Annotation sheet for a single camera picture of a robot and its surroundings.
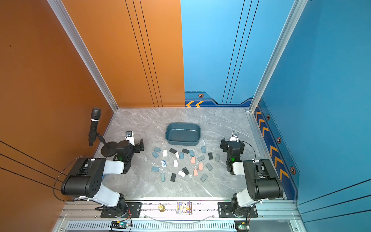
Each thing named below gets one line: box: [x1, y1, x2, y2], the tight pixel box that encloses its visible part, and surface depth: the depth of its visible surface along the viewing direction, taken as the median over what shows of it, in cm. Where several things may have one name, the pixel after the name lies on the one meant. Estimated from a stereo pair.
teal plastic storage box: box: [165, 122, 201, 146], surface depth 106 cm
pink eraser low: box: [193, 168, 199, 177], surface depth 87 cm
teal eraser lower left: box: [151, 166, 160, 172], surface depth 90 cm
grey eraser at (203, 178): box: [199, 173, 209, 183], surface depth 86 cm
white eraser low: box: [177, 170, 186, 178], surface depth 87 cm
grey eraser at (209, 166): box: [205, 162, 214, 172], surface depth 91 cm
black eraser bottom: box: [170, 173, 177, 182], surface depth 86 cm
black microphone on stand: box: [88, 107, 105, 147], surface depth 79 cm
